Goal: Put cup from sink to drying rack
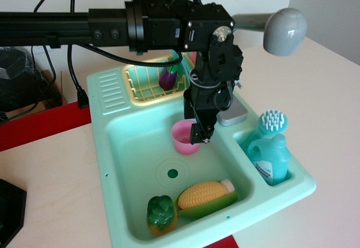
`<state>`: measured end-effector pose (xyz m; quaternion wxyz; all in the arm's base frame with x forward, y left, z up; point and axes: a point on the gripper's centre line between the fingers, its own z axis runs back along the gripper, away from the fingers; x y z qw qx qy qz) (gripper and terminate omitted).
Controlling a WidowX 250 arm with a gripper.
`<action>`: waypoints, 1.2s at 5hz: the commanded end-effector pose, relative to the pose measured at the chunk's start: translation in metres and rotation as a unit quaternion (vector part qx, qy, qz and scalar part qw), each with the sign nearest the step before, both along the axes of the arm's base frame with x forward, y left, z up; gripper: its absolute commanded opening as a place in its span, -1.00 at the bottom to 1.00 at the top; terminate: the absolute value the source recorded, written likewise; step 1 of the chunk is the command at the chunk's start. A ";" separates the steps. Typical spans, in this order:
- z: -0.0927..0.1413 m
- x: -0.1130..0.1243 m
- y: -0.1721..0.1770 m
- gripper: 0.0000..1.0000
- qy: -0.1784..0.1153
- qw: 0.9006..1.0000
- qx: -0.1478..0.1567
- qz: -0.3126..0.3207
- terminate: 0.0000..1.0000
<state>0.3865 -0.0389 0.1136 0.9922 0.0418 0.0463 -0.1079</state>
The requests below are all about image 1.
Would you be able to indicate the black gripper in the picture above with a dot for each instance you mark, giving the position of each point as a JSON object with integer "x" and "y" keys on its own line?
{"x": 208, "y": 100}

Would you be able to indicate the pink plastic cup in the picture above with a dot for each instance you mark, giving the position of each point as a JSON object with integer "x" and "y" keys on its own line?
{"x": 181, "y": 132}

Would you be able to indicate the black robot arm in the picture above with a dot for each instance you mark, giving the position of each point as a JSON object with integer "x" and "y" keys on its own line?
{"x": 144, "y": 25}

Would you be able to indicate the mint green toy sink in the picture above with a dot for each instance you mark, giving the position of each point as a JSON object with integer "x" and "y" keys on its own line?
{"x": 137, "y": 161}

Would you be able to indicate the pink plate in rack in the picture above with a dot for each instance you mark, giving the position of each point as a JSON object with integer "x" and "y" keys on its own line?
{"x": 191, "y": 56}

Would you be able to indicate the yellow dish drying rack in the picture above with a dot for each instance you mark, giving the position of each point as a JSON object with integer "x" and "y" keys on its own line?
{"x": 142, "y": 83}

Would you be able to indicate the purple toy eggplant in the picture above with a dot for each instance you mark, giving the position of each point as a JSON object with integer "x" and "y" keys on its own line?
{"x": 168, "y": 78}

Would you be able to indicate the toy corn cob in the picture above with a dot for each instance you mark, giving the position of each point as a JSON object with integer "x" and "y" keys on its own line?
{"x": 205, "y": 198}

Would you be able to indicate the teal scrub brush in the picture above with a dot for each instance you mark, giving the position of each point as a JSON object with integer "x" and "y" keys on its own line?
{"x": 272, "y": 122}

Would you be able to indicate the teal detergent bottle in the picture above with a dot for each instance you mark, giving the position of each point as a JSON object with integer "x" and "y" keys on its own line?
{"x": 271, "y": 157}

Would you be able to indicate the toy pineapple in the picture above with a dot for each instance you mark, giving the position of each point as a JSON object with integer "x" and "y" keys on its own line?
{"x": 161, "y": 215}

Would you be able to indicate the grey toy faucet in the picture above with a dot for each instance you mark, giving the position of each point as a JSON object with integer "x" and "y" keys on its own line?
{"x": 283, "y": 30}

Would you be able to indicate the black bag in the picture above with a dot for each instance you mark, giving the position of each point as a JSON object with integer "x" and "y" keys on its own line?
{"x": 18, "y": 80}

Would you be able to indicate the black corner object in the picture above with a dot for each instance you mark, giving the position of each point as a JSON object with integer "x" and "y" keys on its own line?
{"x": 13, "y": 204}

